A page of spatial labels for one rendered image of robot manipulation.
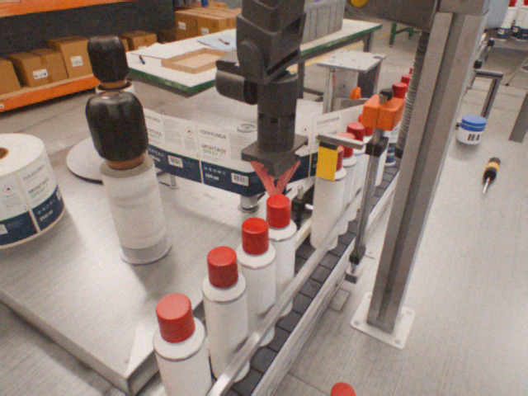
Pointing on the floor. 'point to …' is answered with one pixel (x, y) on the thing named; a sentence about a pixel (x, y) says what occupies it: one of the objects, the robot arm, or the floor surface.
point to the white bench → (156, 77)
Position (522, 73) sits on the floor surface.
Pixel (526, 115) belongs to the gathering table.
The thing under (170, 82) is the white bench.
